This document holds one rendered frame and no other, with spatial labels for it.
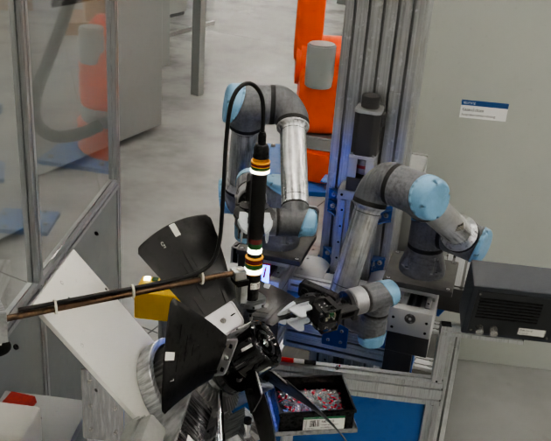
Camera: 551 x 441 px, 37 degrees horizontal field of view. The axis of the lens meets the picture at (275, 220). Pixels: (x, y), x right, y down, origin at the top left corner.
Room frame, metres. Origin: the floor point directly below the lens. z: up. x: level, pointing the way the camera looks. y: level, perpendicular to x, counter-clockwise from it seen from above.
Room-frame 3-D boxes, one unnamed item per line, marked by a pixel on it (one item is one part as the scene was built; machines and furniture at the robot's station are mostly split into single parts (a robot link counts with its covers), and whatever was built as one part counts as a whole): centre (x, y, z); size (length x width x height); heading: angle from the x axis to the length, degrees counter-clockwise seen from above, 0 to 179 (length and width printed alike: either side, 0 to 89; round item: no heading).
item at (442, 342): (2.02, -0.51, 0.96); 0.03 x 0.03 x 0.20; 86
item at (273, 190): (2.50, 0.00, 1.20); 0.13 x 0.12 x 0.14; 95
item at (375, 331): (1.95, -0.28, 1.08); 0.11 x 0.08 x 0.11; 49
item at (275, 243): (2.50, -0.01, 1.09); 0.15 x 0.15 x 0.10
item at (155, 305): (2.08, 0.31, 1.02); 0.16 x 0.10 x 0.11; 86
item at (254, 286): (1.70, 0.04, 1.47); 0.04 x 0.04 x 0.46
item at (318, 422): (1.88, -0.14, 0.84); 0.22 x 0.17 x 0.07; 101
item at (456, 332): (2.01, -0.62, 1.04); 0.24 x 0.03 x 0.03; 86
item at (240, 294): (1.70, 0.05, 1.32); 0.09 x 0.07 x 0.10; 121
